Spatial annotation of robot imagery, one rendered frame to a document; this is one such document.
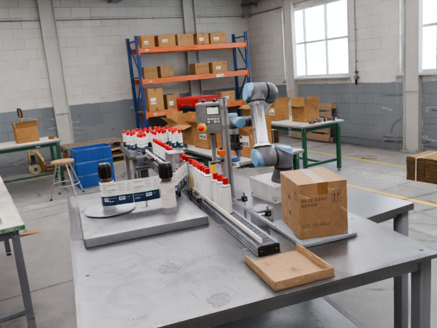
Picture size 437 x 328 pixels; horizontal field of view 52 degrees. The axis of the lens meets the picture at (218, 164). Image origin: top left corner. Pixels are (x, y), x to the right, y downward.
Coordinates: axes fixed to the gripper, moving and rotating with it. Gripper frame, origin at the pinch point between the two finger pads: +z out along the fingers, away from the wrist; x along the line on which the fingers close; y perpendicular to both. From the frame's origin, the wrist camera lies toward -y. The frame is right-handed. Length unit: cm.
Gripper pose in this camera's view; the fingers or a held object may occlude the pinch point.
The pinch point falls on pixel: (234, 160)
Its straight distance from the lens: 336.0
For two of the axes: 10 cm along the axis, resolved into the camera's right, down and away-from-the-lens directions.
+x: 8.6, -1.7, 4.7
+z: 0.8, 9.8, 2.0
